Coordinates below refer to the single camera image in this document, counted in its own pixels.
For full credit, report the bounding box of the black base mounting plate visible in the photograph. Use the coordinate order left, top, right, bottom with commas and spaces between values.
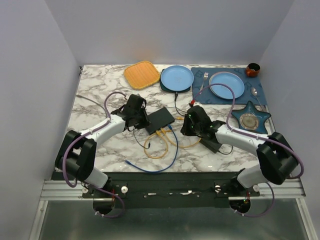
81, 172, 265, 211

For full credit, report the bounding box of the blue star shaped dish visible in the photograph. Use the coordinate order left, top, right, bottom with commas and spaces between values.
231, 101, 272, 134

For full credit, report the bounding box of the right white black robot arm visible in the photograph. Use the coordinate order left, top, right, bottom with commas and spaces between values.
180, 105, 301, 196

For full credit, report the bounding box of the blue ethernet cable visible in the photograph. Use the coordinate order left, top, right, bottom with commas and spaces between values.
124, 124, 179, 174

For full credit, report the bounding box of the silver spoon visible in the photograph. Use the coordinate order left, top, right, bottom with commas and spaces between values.
250, 87, 264, 110

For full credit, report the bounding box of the light blue plate right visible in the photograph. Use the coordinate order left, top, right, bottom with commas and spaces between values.
209, 71, 245, 100

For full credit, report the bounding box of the dark teal coaster under plate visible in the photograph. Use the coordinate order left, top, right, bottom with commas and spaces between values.
160, 82, 191, 94

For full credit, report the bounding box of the black power adapter brick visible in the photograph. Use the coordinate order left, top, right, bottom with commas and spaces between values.
199, 138, 222, 154

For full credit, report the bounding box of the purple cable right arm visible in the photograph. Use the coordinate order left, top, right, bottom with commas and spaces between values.
189, 83, 305, 218

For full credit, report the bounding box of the light blue plate left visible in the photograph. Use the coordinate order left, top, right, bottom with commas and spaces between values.
160, 65, 194, 92

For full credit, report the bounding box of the red brown lacquer cup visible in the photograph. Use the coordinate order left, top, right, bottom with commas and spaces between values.
245, 63, 261, 78

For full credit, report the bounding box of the orange woven square mat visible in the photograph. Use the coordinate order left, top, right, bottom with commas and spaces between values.
123, 61, 160, 90

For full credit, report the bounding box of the light blue plate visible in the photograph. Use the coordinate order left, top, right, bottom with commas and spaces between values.
209, 71, 245, 100
160, 65, 194, 92

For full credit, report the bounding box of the black power cord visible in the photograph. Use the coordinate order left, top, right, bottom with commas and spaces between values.
129, 91, 233, 156

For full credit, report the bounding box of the aluminium rail frame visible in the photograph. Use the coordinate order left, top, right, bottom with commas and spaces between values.
29, 179, 318, 240

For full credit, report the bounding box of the silver fork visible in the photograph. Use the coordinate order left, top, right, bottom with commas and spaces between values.
199, 72, 209, 95

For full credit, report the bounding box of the black network switch box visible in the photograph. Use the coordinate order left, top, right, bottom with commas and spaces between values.
145, 107, 175, 135

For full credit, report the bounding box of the dark blue placemat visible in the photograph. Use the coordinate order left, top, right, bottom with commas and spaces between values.
191, 67, 267, 106

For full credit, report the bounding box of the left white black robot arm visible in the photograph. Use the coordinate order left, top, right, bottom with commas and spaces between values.
54, 94, 150, 198

